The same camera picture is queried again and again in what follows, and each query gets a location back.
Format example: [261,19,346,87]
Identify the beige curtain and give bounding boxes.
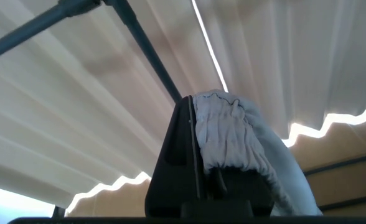
[0,0,366,209]

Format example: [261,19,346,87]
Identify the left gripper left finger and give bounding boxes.
[144,95,206,218]

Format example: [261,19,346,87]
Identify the black clothes rack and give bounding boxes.
[0,0,366,218]

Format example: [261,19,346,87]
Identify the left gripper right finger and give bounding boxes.
[203,166,275,218]

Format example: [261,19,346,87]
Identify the pale grey shorts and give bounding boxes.
[192,89,323,217]

